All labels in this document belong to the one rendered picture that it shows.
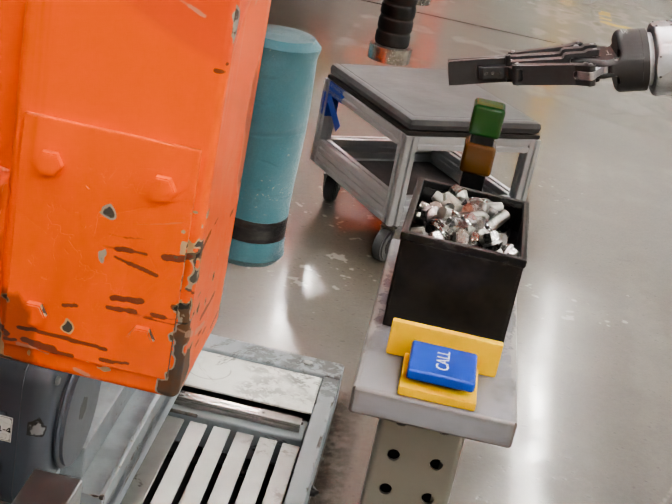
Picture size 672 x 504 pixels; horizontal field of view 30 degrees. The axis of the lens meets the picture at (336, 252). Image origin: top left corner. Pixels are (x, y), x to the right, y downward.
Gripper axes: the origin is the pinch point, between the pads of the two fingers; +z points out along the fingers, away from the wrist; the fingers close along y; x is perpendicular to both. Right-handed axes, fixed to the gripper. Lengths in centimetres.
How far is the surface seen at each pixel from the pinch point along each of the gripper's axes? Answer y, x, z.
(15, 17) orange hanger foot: 56, -21, 37
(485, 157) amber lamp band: -0.3, 11.3, -0.6
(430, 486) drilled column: 26, 42, 8
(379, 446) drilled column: 25.1, 36.9, 13.9
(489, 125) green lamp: -0.3, 7.1, -1.3
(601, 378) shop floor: -68, 80, -24
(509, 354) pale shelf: 23.8, 26.6, -1.3
